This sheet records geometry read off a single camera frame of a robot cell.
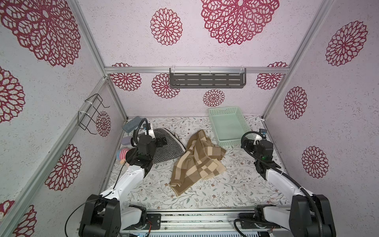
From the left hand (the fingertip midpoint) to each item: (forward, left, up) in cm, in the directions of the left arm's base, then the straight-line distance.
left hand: (157, 132), depth 84 cm
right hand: (-1, -54, -3) cm, 54 cm away
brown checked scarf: (-8, -26, -19) cm, 33 cm away
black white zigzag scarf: (+1, -7, -19) cm, 20 cm away
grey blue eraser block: (+21, +26, -18) cm, 38 cm away
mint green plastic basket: (+26, -49, -24) cm, 61 cm away
